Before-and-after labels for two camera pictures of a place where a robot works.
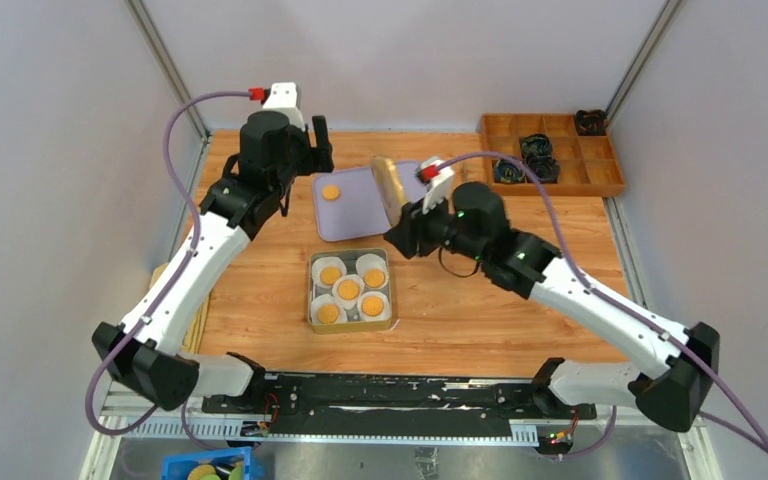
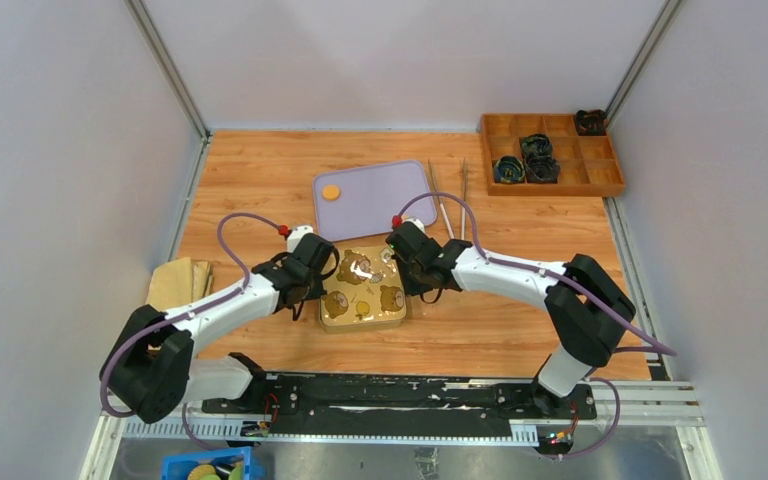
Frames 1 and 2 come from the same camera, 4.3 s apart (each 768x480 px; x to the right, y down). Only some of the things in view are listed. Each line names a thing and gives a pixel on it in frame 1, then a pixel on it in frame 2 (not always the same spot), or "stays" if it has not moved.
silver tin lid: x=390 y=186 -> x=366 y=292
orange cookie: x=331 y=192 stays
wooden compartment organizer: x=588 y=164 stays
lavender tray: x=349 y=205 stays
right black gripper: x=413 y=223 -> x=410 y=287
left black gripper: x=321 y=151 -> x=318 y=289
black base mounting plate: x=383 y=406 stays
